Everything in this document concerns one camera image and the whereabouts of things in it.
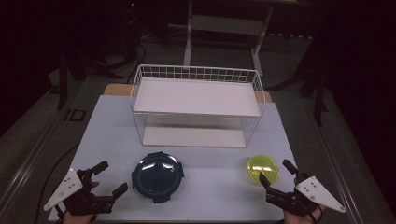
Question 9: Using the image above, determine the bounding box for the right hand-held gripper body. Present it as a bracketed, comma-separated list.
[265, 175, 347, 217]

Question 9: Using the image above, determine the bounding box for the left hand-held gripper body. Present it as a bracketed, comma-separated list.
[43, 168, 114, 217]

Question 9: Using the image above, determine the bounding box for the clear container with green lid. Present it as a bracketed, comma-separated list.
[246, 154, 280, 187]

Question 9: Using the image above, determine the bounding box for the person's left hand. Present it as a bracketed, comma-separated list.
[61, 212, 99, 224]

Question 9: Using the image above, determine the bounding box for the person's right hand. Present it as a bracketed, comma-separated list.
[281, 206, 327, 224]

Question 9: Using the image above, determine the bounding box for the dark teal round container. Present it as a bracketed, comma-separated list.
[131, 151, 186, 204]

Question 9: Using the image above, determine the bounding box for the black floor socket plate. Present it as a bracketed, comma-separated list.
[64, 108, 87, 122]

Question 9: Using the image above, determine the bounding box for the dark metal stand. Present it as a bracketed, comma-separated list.
[56, 51, 82, 110]
[299, 60, 331, 128]

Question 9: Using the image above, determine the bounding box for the metal floor rail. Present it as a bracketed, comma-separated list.
[303, 99, 367, 224]
[0, 116, 64, 208]

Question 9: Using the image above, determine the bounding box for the white wire shelf rack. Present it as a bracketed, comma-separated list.
[129, 63, 266, 149]

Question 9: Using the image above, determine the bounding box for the bundle of black cables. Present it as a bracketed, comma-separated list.
[83, 40, 148, 82]

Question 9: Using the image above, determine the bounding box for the white metal desk frame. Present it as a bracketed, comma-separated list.
[182, 0, 276, 77]

